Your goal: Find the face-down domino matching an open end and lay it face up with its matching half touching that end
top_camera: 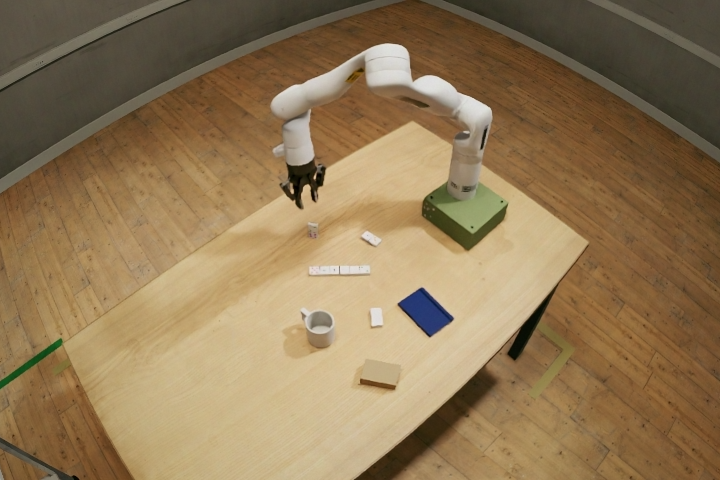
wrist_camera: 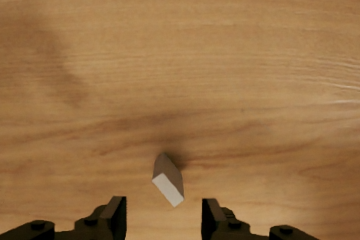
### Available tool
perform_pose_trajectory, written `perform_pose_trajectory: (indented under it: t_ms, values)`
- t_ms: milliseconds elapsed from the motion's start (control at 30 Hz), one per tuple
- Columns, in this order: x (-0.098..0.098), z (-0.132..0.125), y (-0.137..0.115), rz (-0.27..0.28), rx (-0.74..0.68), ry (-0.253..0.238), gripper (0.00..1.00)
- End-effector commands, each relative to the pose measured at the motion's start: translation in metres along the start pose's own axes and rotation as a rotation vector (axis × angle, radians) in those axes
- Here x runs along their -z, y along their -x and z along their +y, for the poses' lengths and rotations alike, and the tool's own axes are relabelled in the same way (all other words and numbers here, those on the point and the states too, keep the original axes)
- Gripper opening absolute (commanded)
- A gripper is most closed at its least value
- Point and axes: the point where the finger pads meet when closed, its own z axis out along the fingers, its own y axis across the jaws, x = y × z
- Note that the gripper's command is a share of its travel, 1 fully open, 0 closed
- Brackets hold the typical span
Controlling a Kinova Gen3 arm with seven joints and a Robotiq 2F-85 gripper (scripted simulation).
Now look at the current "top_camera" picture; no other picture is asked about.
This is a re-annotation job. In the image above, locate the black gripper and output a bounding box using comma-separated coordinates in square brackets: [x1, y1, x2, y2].
[279, 158, 326, 210]

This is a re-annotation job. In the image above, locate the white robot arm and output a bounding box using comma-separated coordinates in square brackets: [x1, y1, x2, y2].
[271, 44, 492, 200]

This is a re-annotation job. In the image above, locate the beige mug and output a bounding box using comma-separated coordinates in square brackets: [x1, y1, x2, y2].
[300, 308, 335, 348]

